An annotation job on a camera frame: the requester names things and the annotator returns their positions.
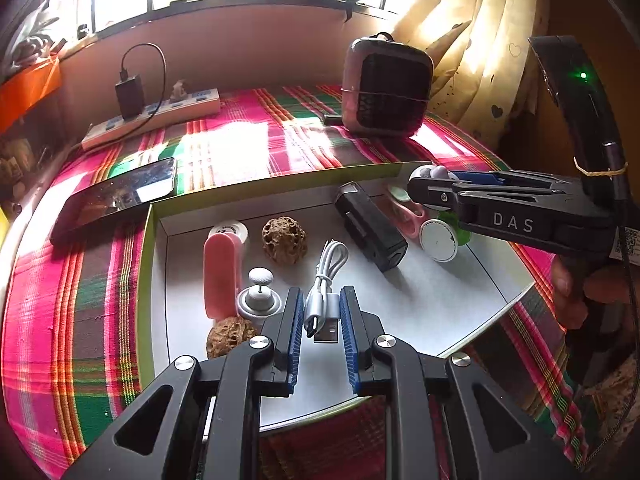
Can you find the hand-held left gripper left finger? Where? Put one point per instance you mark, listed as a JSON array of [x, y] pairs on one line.
[[295, 345]]

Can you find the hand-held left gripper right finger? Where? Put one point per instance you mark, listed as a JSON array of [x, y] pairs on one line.
[[348, 345]]

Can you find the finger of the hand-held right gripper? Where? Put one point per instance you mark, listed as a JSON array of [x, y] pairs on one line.
[[435, 192], [480, 177]]

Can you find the pink green clip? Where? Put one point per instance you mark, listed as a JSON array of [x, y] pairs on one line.
[[412, 220]]

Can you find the green white spool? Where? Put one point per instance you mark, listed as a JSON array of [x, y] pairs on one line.
[[440, 240]]

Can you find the white knob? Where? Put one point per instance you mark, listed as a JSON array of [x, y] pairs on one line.
[[257, 295]]

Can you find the brown walnut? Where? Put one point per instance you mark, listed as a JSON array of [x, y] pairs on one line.
[[230, 340], [284, 240]]

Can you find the black power bank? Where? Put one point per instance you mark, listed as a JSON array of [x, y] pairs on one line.
[[370, 230]]

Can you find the pink silicone holder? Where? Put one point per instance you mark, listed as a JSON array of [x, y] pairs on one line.
[[222, 280]]

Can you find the shallow green cardboard box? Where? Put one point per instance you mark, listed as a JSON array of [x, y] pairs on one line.
[[440, 305]]

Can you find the white round case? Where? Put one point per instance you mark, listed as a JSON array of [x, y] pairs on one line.
[[235, 232]]

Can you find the person's right hand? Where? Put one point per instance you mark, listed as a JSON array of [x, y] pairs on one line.
[[567, 295]]

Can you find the small pink fan heater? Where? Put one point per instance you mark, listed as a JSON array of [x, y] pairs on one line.
[[390, 90]]

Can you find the black heater plug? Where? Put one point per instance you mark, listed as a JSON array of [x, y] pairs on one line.
[[332, 119]]

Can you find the heart print curtain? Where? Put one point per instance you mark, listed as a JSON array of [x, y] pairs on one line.
[[480, 50]]

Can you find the black window latch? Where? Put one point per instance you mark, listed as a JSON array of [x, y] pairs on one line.
[[352, 5]]

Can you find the pink green plaid blanket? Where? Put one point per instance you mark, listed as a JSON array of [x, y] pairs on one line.
[[75, 335]]

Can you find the black smartphone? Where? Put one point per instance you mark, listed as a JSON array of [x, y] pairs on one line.
[[110, 200]]

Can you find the white plug adapter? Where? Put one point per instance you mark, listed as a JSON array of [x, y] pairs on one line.
[[178, 90]]

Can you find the white power strip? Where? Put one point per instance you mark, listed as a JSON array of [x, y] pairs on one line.
[[105, 132]]

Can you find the black charger block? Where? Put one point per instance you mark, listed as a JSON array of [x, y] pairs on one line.
[[130, 97]]

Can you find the orange box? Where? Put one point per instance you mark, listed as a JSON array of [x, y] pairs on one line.
[[30, 92]]

